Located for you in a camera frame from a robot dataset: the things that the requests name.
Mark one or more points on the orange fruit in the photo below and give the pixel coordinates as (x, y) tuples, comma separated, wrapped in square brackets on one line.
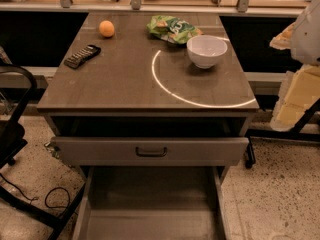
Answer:
[(106, 28)]

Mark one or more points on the open lower drawer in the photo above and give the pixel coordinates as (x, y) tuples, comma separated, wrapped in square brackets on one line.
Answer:
[(152, 203)]

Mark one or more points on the grey cabinet with drawers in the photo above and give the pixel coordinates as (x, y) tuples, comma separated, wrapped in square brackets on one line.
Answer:
[(142, 87)]

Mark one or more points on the dark rxbar chocolate bar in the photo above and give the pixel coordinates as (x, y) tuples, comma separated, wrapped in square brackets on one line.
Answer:
[(79, 58)]

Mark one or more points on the grey upper drawer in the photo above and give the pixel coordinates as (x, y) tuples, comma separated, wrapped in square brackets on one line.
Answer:
[(104, 151)]

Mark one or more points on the black stand frame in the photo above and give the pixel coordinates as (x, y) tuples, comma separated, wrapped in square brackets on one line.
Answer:
[(293, 134)]

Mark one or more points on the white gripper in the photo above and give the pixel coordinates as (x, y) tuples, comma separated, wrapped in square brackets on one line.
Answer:
[(307, 37)]

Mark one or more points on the white ceramic bowl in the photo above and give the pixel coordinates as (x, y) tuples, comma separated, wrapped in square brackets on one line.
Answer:
[(206, 51)]

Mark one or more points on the green chip bag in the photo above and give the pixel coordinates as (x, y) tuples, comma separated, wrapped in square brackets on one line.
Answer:
[(172, 29)]

